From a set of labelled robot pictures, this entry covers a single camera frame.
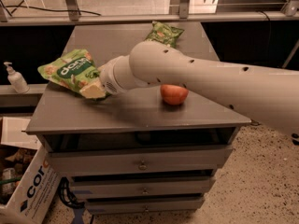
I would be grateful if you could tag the green rice chip bag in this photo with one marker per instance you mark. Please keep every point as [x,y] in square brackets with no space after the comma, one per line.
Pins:
[74,70]

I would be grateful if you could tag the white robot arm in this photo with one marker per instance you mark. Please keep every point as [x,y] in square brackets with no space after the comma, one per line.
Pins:
[264,94]

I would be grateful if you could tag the white cardboard box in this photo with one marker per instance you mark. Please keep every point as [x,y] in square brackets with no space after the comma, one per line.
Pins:
[28,182]

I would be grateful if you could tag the green jalapeno chip bag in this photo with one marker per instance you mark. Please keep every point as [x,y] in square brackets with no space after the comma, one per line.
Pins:
[164,33]

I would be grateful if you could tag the red apple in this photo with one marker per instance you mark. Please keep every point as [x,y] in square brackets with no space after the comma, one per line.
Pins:
[173,95]

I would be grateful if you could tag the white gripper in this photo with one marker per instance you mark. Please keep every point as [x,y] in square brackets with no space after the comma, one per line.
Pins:
[106,76]

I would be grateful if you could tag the grey drawer cabinet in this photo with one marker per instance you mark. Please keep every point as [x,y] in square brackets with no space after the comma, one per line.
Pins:
[133,153]

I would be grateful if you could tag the white pump bottle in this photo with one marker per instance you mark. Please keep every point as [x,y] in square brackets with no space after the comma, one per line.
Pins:
[16,79]

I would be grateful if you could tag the metal window frame rail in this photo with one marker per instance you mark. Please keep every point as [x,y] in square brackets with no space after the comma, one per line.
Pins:
[78,12]

